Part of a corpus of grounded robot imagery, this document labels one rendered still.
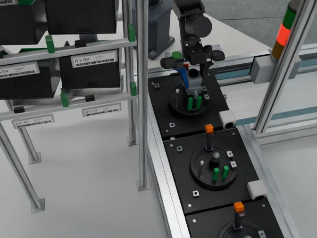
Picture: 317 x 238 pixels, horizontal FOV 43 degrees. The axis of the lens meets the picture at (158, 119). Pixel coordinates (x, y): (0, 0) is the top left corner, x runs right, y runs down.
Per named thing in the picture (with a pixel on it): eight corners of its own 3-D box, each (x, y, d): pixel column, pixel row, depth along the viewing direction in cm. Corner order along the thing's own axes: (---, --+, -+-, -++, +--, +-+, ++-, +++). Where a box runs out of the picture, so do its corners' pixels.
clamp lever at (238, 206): (232, 223, 105) (233, 202, 101) (239, 222, 105) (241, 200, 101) (237, 233, 102) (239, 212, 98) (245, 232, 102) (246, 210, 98)
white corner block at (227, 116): (216, 118, 131) (218, 111, 127) (229, 116, 131) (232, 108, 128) (221, 130, 128) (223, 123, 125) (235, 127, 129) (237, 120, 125)
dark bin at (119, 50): (76, 48, 115) (73, 22, 111) (122, 47, 115) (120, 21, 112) (62, 89, 90) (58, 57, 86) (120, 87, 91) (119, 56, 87)
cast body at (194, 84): (181, 80, 128) (183, 65, 122) (195, 78, 128) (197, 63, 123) (189, 100, 123) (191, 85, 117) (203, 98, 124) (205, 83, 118)
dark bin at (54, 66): (22, 56, 112) (18, 30, 109) (70, 55, 113) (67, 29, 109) (-7, 100, 88) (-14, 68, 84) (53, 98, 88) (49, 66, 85)
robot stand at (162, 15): (148, 25, 170) (148, -15, 154) (175, 41, 165) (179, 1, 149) (125, 44, 163) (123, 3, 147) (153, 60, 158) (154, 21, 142)
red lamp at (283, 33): (273, 34, 102) (278, 19, 98) (291, 31, 103) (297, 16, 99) (281, 47, 99) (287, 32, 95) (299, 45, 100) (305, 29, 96)
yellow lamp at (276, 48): (268, 48, 106) (273, 34, 102) (285, 46, 107) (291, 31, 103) (275, 62, 103) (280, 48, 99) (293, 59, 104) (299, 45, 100)
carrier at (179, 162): (163, 144, 124) (164, 121, 114) (236, 131, 128) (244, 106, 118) (184, 217, 110) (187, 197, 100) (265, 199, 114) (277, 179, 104)
